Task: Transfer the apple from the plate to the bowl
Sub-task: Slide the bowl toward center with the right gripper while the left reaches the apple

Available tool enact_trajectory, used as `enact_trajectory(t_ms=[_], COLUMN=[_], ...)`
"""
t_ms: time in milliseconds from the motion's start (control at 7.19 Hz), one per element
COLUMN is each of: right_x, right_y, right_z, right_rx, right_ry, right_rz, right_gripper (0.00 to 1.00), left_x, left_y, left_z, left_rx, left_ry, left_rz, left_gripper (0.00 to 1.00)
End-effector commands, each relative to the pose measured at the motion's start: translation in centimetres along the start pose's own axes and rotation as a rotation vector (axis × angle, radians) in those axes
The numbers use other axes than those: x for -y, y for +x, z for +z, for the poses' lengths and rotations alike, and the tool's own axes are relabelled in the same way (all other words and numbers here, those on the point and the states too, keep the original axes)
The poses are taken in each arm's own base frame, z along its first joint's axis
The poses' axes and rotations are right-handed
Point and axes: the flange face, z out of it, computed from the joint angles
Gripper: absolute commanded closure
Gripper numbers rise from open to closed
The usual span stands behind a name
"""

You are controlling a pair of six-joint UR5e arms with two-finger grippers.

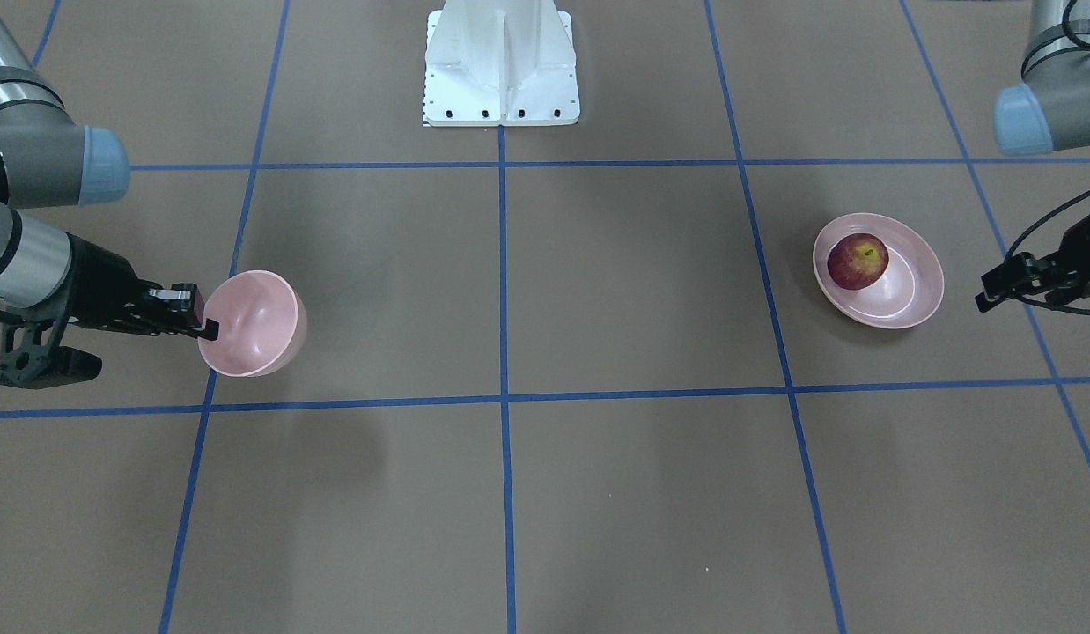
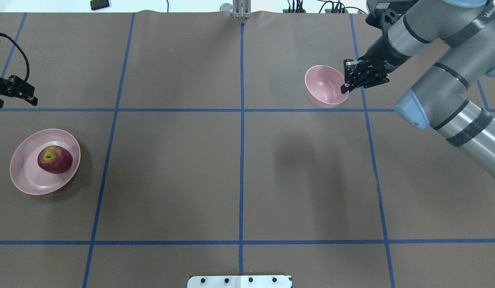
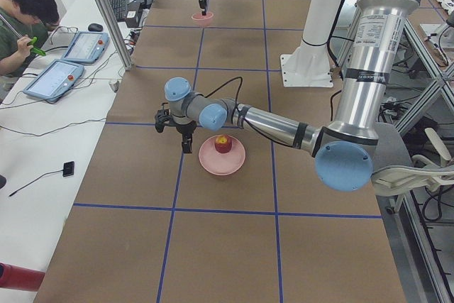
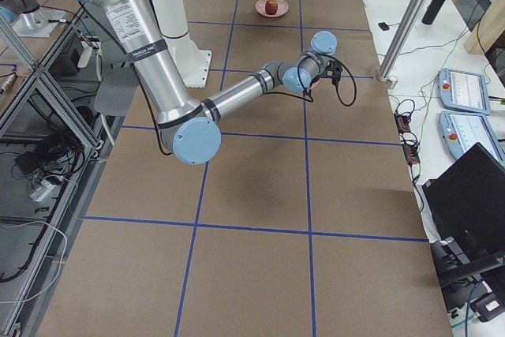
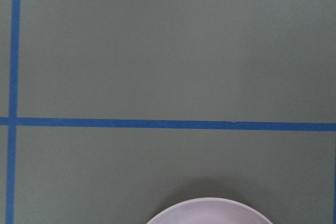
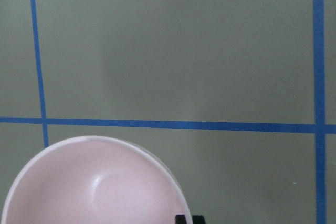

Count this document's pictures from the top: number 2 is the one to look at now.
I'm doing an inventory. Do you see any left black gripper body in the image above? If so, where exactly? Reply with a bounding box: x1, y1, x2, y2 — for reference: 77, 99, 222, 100
0, 75, 16, 97

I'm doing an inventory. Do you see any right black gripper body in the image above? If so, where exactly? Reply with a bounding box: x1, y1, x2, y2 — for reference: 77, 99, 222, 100
359, 38, 410, 76

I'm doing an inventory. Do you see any pink bowl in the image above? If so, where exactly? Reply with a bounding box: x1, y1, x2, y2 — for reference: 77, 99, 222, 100
303, 64, 349, 109

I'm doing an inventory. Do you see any red apple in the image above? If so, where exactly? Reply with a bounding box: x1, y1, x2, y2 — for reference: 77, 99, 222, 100
37, 145, 73, 174

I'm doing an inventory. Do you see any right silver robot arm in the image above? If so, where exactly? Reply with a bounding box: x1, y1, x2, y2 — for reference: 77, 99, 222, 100
341, 0, 495, 179

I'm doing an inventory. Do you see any pink plate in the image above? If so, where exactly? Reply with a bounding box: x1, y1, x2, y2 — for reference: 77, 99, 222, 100
10, 129, 81, 195

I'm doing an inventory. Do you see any small black square device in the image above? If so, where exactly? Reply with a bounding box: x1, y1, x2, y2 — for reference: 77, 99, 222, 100
89, 0, 110, 11

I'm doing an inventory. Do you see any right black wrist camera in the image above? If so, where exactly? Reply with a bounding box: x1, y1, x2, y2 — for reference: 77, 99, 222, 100
365, 0, 417, 29

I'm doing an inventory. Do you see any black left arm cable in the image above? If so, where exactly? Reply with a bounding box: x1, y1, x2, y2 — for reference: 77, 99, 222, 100
0, 31, 31, 82

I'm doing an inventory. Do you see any aluminium frame post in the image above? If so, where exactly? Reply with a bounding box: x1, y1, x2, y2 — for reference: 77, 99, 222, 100
232, 0, 252, 19

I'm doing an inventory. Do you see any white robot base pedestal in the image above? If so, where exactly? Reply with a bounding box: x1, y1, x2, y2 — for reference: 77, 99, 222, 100
187, 275, 293, 288

